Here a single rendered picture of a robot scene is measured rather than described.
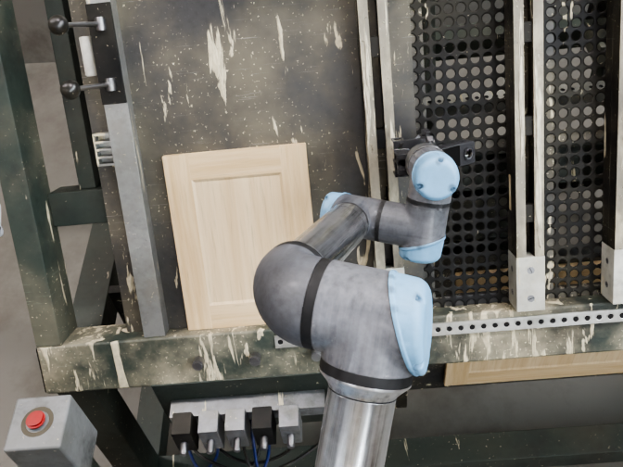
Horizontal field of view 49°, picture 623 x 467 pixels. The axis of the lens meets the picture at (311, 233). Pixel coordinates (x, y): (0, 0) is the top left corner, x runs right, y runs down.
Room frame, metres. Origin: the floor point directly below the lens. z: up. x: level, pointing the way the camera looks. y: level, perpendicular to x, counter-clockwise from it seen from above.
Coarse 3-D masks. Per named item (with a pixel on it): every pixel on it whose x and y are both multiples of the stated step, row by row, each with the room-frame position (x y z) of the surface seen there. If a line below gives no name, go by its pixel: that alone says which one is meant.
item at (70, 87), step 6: (108, 78) 1.21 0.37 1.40; (66, 84) 1.13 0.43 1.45; (72, 84) 1.13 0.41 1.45; (78, 84) 1.14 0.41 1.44; (90, 84) 1.17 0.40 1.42; (96, 84) 1.18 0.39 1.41; (102, 84) 1.19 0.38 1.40; (108, 84) 1.20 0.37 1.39; (114, 84) 1.20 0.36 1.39; (60, 90) 1.12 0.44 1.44; (66, 90) 1.12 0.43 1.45; (72, 90) 1.12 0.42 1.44; (78, 90) 1.13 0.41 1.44; (84, 90) 1.15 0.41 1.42; (108, 90) 1.19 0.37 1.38; (114, 90) 1.19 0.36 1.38; (66, 96) 1.12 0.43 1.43; (72, 96) 1.12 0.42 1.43
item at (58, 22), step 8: (56, 16) 1.20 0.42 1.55; (48, 24) 1.19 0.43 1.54; (56, 24) 1.18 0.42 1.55; (64, 24) 1.19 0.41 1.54; (72, 24) 1.22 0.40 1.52; (80, 24) 1.23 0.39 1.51; (88, 24) 1.24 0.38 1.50; (96, 24) 1.26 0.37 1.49; (104, 24) 1.26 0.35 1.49; (56, 32) 1.18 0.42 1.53; (64, 32) 1.19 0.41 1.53
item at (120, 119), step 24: (96, 0) 1.30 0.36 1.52; (120, 48) 1.26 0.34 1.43; (120, 120) 1.17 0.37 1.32; (120, 144) 1.15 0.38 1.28; (120, 168) 1.12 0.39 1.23; (120, 192) 1.09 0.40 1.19; (144, 192) 1.10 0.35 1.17; (144, 216) 1.06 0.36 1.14; (144, 240) 1.03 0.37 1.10; (144, 264) 1.00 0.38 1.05; (144, 288) 0.97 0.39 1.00; (144, 312) 0.94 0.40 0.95; (144, 336) 0.91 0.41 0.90
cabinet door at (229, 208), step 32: (192, 160) 1.13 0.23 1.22; (224, 160) 1.12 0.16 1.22; (256, 160) 1.11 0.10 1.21; (288, 160) 1.10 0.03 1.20; (192, 192) 1.09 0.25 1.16; (224, 192) 1.08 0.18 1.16; (256, 192) 1.08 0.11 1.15; (288, 192) 1.07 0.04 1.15; (192, 224) 1.05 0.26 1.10; (224, 224) 1.05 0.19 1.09; (256, 224) 1.04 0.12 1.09; (288, 224) 1.03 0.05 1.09; (192, 256) 1.01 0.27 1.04; (224, 256) 1.01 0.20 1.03; (256, 256) 1.00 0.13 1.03; (192, 288) 0.97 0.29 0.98; (224, 288) 0.97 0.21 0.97; (192, 320) 0.93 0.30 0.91; (224, 320) 0.92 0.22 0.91; (256, 320) 0.91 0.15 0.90
